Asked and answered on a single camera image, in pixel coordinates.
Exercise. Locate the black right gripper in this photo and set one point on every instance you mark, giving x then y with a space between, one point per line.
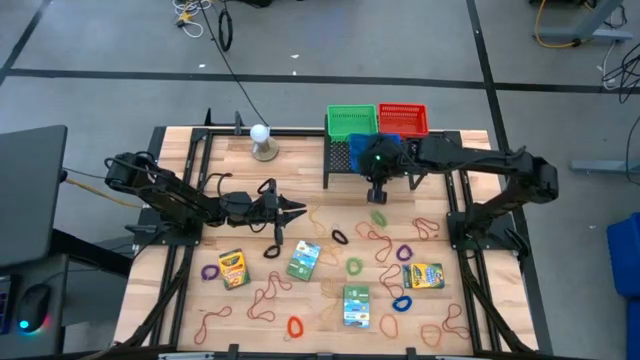
385 162

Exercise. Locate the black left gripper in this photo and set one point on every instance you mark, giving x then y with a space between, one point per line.
252 210

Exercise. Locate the yellow rubber band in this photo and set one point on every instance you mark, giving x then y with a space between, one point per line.
332 300
315 227
331 262

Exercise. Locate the blue plastic mesh basket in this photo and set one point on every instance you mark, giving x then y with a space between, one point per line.
356 150

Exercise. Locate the red plastic mesh basket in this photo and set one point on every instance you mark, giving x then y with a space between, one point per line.
402 120

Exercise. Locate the green plastic mesh basket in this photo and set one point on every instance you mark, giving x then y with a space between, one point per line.
350 122

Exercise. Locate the yellow crayon box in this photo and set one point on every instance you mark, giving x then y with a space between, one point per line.
234 269

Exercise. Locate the green crayon box landscape print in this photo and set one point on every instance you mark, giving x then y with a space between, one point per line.
303 261
356 306

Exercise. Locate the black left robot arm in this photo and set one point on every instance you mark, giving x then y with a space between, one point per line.
165 189

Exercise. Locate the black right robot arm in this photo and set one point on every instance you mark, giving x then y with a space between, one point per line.
475 155

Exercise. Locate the grey desk foot bar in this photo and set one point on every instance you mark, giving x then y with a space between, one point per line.
600 166

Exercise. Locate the grey desk base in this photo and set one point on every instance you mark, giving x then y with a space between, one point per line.
585 34

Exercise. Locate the grey side desk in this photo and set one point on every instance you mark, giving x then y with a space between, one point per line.
56 300

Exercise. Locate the black perforated metal shelf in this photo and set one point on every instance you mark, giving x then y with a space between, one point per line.
340 157

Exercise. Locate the white light bulb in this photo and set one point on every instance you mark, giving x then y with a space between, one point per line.
259 133

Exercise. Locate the yellow green marker box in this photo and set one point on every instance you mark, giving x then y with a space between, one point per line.
424 276

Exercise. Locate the orange rubber band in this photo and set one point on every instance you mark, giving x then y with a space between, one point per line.
422 335
381 325

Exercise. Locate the large blue plastic bin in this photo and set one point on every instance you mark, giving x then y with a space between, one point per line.
627 255

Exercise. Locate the black flat monitor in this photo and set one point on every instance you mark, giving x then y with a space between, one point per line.
30 190

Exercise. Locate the black computer mouse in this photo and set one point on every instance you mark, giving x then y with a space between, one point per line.
32 302

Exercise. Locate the black keyboard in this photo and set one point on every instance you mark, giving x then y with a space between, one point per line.
4 305

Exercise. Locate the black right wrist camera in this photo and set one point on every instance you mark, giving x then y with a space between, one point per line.
377 194

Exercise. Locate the silver metal bracket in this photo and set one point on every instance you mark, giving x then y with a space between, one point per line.
185 356

